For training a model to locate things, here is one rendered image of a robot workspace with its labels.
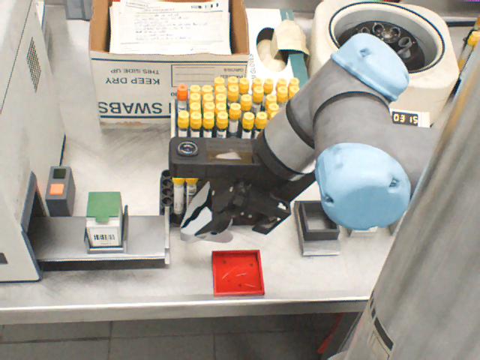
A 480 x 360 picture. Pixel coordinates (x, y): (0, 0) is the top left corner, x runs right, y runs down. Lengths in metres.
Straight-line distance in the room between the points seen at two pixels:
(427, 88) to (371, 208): 0.49
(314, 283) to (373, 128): 0.34
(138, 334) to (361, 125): 1.29
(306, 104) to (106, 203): 0.29
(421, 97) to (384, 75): 0.42
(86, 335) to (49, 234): 0.96
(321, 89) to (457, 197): 0.35
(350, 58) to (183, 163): 0.21
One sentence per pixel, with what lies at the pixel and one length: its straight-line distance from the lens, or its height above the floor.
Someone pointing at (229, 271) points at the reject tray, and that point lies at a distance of 0.77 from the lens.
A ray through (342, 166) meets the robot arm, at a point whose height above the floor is 1.21.
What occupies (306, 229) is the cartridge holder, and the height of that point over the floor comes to 0.91.
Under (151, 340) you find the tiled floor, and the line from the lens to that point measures 1.68.
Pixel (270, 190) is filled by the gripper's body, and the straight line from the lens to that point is 0.66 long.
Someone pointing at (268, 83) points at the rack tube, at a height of 0.99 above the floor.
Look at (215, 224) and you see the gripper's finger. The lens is 0.66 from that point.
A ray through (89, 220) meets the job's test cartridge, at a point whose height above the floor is 0.97.
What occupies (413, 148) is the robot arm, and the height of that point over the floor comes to 1.21.
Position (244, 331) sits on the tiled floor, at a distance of 1.70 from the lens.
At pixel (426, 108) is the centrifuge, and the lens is 0.97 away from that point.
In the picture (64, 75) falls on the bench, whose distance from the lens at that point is 1.05.
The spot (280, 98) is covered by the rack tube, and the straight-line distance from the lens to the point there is 0.85.
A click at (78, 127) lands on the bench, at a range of 0.95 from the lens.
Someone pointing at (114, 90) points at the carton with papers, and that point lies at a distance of 0.90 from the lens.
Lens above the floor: 1.54
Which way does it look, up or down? 50 degrees down
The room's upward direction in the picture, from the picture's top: 8 degrees clockwise
